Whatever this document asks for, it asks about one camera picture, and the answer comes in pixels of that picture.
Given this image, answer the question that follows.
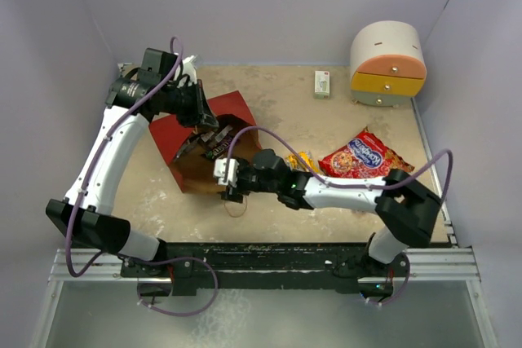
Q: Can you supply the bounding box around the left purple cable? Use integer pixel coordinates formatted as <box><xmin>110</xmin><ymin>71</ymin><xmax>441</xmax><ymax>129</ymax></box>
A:
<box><xmin>65</xmin><ymin>35</ymin><xmax>184</xmax><ymax>278</ymax></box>

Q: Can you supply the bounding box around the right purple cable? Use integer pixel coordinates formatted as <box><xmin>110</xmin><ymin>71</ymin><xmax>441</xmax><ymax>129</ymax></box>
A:
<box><xmin>226</xmin><ymin>126</ymin><xmax>454</xmax><ymax>308</ymax></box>

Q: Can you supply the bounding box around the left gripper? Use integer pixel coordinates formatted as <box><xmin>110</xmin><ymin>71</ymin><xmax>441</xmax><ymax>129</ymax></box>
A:
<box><xmin>161</xmin><ymin>79</ymin><xmax>219</xmax><ymax>129</ymax></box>

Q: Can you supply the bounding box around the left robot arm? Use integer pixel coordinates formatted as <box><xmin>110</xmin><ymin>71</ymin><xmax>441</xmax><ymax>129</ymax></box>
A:
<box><xmin>46</xmin><ymin>48</ymin><xmax>218</xmax><ymax>276</ymax></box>

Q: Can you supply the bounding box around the small white box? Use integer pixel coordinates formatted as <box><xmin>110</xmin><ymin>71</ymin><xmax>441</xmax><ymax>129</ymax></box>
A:
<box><xmin>313</xmin><ymin>70</ymin><xmax>330</xmax><ymax>99</ymax></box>

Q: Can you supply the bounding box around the round pastel drawer cabinet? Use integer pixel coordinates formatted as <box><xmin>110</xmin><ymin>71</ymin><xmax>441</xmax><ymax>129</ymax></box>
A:
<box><xmin>350</xmin><ymin>20</ymin><xmax>427</xmax><ymax>107</ymax></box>

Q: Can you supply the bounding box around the yellow snack packet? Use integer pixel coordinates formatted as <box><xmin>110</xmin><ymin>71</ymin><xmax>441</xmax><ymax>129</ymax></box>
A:
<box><xmin>284</xmin><ymin>151</ymin><xmax>318</xmax><ymax>172</ymax></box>

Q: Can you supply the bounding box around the brown chocolate snack packet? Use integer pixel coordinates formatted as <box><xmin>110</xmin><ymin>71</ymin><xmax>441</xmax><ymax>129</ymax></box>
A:
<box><xmin>201</xmin><ymin>125</ymin><xmax>236</xmax><ymax>161</ymax></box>

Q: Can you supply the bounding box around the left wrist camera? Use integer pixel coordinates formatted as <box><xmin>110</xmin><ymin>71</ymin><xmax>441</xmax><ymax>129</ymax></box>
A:
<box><xmin>176</xmin><ymin>55</ymin><xmax>201</xmax><ymax>88</ymax></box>

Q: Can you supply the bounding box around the large red snack bag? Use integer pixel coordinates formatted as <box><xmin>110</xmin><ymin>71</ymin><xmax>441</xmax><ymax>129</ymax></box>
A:
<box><xmin>318</xmin><ymin>127</ymin><xmax>414</xmax><ymax>179</ymax></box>

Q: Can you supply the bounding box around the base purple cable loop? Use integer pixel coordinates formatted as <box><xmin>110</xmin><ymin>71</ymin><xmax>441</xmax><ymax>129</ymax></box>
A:
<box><xmin>135</xmin><ymin>256</ymin><xmax>220</xmax><ymax>317</ymax></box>

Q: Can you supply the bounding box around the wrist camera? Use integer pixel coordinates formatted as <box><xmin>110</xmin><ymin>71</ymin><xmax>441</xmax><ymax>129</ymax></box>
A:
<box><xmin>213</xmin><ymin>158</ymin><xmax>239</xmax><ymax>187</ymax></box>
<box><xmin>176</xmin><ymin>55</ymin><xmax>201</xmax><ymax>88</ymax></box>

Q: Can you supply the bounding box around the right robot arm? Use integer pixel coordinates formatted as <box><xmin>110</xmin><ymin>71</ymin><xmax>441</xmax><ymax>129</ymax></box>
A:
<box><xmin>213</xmin><ymin>149</ymin><xmax>441</xmax><ymax>275</ymax></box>

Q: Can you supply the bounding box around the red paper bag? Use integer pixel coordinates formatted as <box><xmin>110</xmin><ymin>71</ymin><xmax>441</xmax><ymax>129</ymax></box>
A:
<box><xmin>149</xmin><ymin>90</ymin><xmax>256</xmax><ymax>194</ymax></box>

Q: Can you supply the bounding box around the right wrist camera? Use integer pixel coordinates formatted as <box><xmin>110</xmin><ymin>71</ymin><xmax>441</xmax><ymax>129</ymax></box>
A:
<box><xmin>213</xmin><ymin>158</ymin><xmax>239</xmax><ymax>187</ymax></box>

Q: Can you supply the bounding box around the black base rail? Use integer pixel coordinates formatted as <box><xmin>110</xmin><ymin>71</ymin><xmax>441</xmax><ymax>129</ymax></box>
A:
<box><xmin>121</xmin><ymin>242</ymin><xmax>409</xmax><ymax>297</ymax></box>

